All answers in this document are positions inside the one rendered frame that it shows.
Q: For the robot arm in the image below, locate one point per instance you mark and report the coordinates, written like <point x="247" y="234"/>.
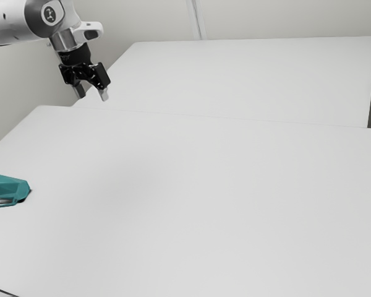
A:
<point x="21" y="21"/>

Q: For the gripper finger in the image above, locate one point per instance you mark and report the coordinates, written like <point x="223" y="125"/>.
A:
<point x="100" y="79"/>
<point x="71" y="79"/>

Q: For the teal faceted mug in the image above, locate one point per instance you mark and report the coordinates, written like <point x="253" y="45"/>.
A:
<point x="8" y="191"/>

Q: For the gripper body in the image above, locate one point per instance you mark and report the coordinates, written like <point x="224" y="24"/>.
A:
<point x="75" y="57"/>

